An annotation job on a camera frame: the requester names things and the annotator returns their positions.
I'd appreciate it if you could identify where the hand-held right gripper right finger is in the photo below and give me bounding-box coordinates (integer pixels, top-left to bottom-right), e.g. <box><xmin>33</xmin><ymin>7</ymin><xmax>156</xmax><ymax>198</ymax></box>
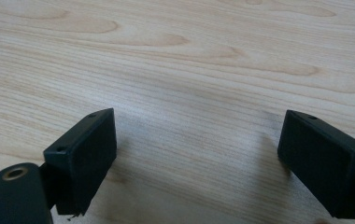
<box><xmin>277</xmin><ymin>109</ymin><xmax>355</xmax><ymax>219</ymax></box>

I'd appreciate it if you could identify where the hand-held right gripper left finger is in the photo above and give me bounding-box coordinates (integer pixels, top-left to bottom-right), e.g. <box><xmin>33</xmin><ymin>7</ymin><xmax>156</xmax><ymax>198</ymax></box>
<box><xmin>42</xmin><ymin>107</ymin><xmax>118</xmax><ymax>217</ymax></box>

